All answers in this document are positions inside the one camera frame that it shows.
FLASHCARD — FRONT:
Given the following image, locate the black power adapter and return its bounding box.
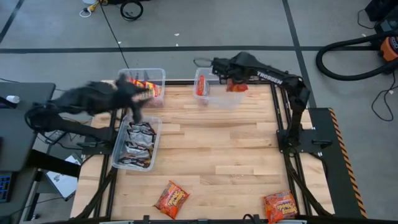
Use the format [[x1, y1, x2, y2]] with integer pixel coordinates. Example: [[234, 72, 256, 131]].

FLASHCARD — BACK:
[[46, 129, 68, 144]]

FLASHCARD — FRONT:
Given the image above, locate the orange Saucy Noods pack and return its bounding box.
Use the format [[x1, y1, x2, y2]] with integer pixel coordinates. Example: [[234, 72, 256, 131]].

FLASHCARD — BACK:
[[154, 180, 190, 220], [263, 190, 299, 224], [195, 74, 208, 96], [226, 79, 249, 93]]

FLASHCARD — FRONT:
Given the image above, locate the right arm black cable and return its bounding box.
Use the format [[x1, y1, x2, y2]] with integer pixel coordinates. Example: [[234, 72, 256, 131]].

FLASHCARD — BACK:
[[193, 57, 215, 68]]

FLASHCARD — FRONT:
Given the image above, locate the white yellow extension cord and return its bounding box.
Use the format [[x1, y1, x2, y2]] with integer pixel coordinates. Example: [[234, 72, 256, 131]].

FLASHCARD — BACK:
[[79, 0, 100, 18]]

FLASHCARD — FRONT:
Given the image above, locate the black desk crossbar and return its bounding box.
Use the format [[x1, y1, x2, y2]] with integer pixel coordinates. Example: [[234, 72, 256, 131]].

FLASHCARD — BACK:
[[26, 149, 81, 178]]

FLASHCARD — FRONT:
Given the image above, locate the black vacuum hose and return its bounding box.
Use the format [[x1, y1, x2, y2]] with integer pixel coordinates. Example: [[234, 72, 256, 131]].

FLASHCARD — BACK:
[[315, 30, 398, 82]]

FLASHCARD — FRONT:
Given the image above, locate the long black floor cable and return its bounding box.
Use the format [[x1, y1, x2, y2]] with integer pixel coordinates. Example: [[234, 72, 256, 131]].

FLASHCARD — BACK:
[[98, 0, 131, 71]]

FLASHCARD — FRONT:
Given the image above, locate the white laptop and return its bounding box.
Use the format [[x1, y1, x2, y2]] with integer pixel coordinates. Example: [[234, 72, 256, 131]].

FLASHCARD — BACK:
[[45, 152, 78, 202]]

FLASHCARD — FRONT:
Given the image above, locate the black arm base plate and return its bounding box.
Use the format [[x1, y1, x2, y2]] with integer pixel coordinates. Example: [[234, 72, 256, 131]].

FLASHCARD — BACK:
[[275, 128, 333, 154], [81, 136, 116, 156]]

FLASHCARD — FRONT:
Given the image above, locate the black Maruchan noodle pack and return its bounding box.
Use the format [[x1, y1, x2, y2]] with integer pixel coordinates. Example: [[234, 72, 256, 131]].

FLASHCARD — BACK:
[[127, 129, 155, 144], [128, 121, 156, 133], [118, 155, 152, 169], [124, 141, 152, 156]]

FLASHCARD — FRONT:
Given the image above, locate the black desk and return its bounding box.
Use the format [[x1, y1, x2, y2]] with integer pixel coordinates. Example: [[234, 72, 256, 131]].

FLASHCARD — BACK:
[[0, 82, 57, 174]]

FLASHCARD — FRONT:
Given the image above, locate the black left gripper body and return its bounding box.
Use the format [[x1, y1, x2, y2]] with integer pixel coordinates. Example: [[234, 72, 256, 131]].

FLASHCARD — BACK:
[[115, 74, 150, 108]]

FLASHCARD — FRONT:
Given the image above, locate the small clear plastic bin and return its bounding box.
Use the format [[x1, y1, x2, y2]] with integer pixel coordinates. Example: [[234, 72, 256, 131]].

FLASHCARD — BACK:
[[118, 67, 166, 108]]

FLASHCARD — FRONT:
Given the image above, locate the clear plastic bin with label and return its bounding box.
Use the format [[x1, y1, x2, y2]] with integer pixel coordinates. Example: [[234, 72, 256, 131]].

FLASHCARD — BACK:
[[193, 67, 246, 110]]

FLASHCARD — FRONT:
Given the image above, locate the black coiled cable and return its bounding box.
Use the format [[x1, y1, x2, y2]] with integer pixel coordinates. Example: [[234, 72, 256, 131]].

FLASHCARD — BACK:
[[119, 0, 144, 22]]

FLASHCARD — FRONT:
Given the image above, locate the keyboard with blue keys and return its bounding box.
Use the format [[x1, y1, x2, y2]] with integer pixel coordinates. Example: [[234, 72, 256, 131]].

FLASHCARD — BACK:
[[0, 172, 13, 203]]

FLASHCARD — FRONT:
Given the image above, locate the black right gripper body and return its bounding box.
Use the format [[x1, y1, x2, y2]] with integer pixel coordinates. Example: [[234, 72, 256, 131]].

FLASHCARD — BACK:
[[212, 57, 249, 84]]

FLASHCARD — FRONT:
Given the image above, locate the long clear plastic bin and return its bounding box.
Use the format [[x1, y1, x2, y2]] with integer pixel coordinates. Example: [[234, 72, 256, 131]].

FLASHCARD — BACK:
[[111, 114, 162, 172]]

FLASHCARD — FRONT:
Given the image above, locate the black platform with hazard stripe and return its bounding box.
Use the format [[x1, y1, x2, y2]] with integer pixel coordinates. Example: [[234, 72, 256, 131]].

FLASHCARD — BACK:
[[307, 107, 368, 219]]

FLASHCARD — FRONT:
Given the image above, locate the orange vacuum cleaner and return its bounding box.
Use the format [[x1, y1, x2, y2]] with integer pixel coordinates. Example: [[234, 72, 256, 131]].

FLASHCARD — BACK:
[[379, 35, 398, 63]]

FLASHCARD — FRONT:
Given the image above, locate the black equipment case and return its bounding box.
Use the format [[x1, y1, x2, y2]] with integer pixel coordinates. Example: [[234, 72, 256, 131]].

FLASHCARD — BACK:
[[364, 0, 398, 22]]

